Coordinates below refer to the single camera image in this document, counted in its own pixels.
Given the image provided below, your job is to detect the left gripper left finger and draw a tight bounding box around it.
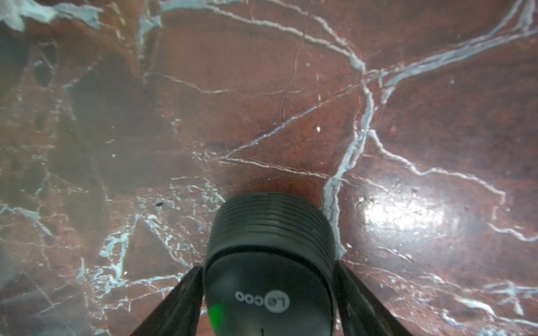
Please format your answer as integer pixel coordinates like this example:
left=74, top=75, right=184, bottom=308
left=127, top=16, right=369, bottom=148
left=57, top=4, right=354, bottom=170
left=131, top=266, right=204, bottom=336

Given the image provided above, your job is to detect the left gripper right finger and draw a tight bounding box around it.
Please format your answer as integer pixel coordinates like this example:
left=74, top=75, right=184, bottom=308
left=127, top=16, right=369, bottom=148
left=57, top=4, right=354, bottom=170
left=333, top=261, right=411, bottom=336

